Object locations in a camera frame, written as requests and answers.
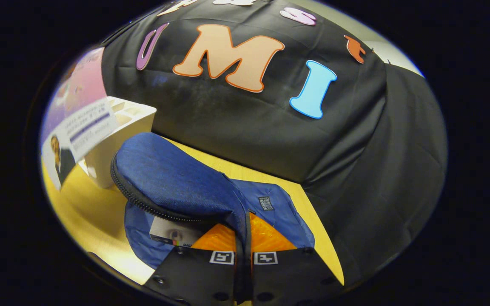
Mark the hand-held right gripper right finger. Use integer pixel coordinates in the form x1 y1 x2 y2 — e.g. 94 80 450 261
246 212 342 306

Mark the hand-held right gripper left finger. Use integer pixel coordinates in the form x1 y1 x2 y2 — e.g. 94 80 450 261
142 223 246 306

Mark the blue fabric schoolbag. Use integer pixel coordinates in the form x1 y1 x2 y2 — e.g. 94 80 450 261
110 132 316 271

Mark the white plastic bookshelf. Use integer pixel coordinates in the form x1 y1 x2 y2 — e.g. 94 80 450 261
77 96 157 189

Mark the pink cover book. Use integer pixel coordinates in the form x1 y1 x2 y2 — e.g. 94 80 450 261
40 47 120 192

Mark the black backdrop cloth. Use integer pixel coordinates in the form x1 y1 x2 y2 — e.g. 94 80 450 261
100 0 449 289

